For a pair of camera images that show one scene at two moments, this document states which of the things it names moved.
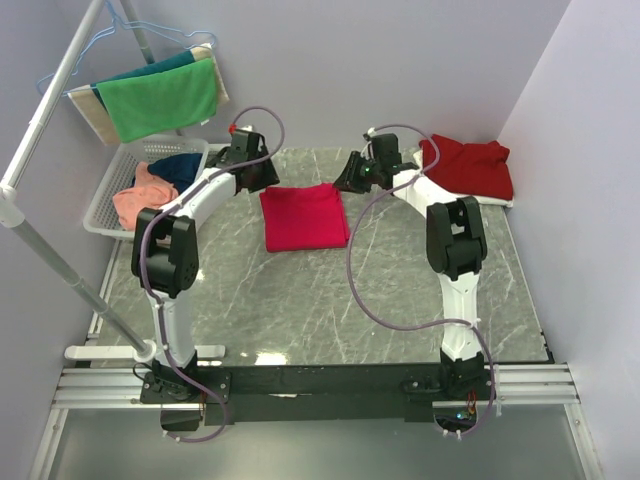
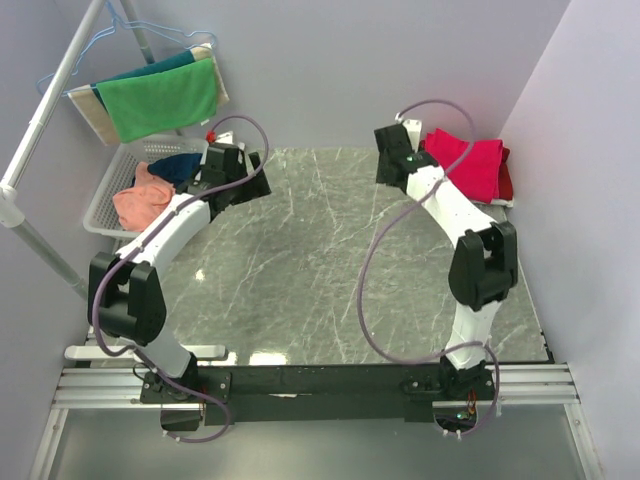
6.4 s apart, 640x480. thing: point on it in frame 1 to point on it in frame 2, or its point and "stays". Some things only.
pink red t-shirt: [303, 217] to [478, 173]
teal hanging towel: [177, 60] stays
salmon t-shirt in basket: [150, 192] stays
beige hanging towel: [88, 105] stays
